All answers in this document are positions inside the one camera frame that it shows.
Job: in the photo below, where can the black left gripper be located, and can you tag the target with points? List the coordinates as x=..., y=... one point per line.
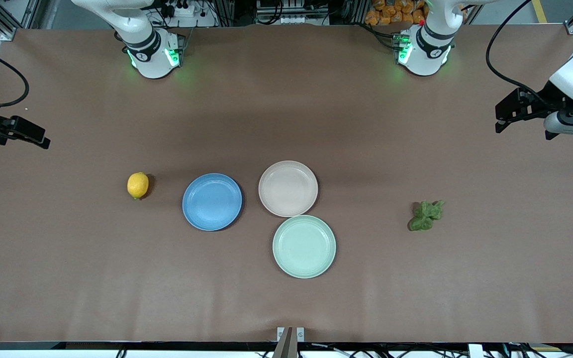
x=548, y=97

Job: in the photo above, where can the yellow lemon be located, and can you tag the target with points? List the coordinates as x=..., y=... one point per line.
x=138, y=185

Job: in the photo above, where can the green lettuce leaf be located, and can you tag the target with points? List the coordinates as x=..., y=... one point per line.
x=426, y=215

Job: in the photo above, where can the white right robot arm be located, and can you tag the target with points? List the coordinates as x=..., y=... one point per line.
x=149, y=49

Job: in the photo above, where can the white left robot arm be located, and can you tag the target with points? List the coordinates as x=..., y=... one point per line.
x=426, y=54

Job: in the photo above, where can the orange fruit pile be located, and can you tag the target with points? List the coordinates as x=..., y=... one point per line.
x=391, y=12

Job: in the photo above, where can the blue plate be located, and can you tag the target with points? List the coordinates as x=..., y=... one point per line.
x=212, y=202

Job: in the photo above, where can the white power strip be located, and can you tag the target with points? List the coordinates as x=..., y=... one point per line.
x=187, y=10

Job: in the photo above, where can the beige pink plate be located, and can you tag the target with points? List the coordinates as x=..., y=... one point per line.
x=288, y=188

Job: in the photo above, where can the black electronics rack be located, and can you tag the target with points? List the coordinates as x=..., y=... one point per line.
x=291, y=10

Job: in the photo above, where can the pale green plate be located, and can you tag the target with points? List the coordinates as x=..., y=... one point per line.
x=304, y=246

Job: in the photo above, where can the metal table edge bracket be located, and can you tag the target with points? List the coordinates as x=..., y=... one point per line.
x=291, y=340

